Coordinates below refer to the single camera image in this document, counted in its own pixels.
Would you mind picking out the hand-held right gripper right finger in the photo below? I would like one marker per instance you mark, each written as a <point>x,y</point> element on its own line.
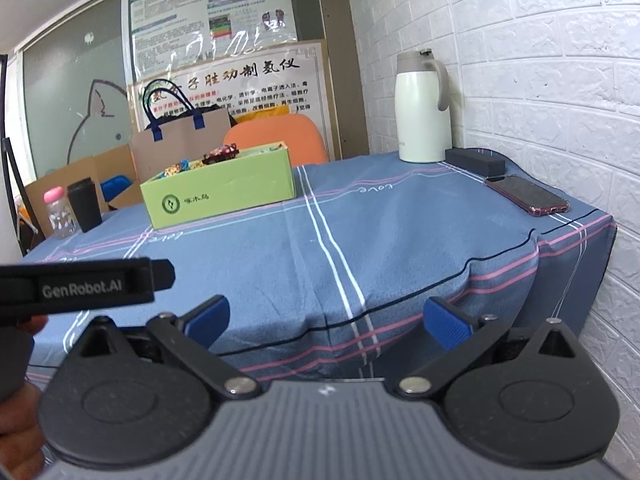
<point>447,322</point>

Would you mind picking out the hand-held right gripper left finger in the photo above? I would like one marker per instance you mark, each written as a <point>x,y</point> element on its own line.
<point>210,320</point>

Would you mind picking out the green cardboard box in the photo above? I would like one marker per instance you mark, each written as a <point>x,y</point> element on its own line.
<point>220,195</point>

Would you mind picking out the person's left hand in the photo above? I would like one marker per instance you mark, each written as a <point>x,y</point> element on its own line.
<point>20,425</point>

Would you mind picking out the clear bottle pink lid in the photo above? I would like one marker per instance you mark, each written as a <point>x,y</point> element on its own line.
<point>60,215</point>

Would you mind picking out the black cup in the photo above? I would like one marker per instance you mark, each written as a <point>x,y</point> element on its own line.
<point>85,207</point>

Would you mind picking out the blue plaid tablecloth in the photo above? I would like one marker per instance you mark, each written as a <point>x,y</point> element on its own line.
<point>400,240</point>

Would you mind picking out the blue plastic item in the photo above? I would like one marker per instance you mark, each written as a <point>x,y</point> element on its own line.
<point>115,187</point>

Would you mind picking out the open cardboard box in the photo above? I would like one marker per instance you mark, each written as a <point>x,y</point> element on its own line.
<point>55,182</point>

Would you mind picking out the black metal stand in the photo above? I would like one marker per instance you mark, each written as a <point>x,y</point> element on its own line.
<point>10,160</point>

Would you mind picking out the smartphone in pink case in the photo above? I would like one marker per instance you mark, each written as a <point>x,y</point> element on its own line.
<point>527,195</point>

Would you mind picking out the orange chair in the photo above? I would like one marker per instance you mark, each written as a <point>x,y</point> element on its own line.
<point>280,137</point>

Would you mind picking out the white thermos jug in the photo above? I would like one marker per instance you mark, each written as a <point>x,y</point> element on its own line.
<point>420,115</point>

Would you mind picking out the framed calligraphy poster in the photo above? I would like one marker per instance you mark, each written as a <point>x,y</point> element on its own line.
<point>280,80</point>

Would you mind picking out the cat outline wall decal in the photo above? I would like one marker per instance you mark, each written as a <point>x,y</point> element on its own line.
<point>95,110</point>

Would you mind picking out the green header wall poster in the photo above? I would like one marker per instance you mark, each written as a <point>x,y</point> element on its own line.
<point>170,10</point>

